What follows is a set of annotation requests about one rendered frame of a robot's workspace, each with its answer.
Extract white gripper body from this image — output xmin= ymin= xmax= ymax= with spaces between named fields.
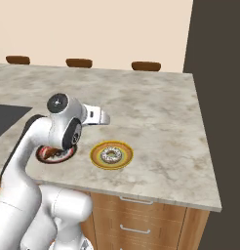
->
xmin=98 ymin=109 xmax=111 ymax=127

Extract sprinkled chocolate donut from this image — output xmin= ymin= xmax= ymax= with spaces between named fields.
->
xmin=100 ymin=146 xmax=123 ymax=165

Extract yellow striped plate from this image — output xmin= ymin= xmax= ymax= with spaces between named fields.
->
xmin=89 ymin=140 xmax=135 ymax=171

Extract red rimmed white plate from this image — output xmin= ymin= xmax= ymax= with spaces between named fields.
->
xmin=35 ymin=144 xmax=78 ymax=164

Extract brown bar stool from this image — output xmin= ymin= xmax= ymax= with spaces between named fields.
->
xmin=131 ymin=61 xmax=162 ymax=72
xmin=65 ymin=58 xmax=94 ymax=69
xmin=5 ymin=55 xmax=31 ymax=65

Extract brown pastry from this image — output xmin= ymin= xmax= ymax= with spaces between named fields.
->
xmin=43 ymin=146 xmax=63 ymax=160

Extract black hob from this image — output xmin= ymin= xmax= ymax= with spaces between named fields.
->
xmin=0 ymin=104 xmax=33 ymax=142

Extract wooden drawer front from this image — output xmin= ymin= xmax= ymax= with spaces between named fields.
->
xmin=92 ymin=211 xmax=187 ymax=250
xmin=90 ymin=191 xmax=188 ymax=218

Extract wooden cabinet side panel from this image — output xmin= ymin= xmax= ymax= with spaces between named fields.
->
xmin=183 ymin=206 xmax=211 ymax=250

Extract silver drawer handle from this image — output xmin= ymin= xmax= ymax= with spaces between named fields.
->
xmin=119 ymin=224 xmax=152 ymax=235
xmin=118 ymin=195 xmax=155 ymax=206

